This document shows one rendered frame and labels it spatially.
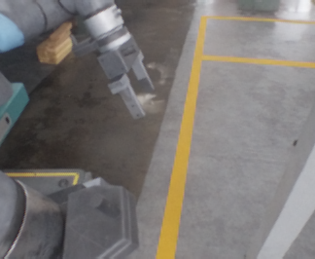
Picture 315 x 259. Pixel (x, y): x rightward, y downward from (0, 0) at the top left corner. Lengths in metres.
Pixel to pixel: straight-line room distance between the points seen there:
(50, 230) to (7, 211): 0.04
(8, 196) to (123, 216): 0.08
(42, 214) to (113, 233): 0.05
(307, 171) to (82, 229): 0.40
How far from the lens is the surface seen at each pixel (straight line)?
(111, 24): 0.57
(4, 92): 0.78
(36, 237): 0.20
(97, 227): 0.20
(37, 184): 1.08
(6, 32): 0.54
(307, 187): 0.54
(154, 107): 1.87
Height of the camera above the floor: 1.10
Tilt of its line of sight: 41 degrees down
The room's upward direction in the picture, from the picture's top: 2 degrees counter-clockwise
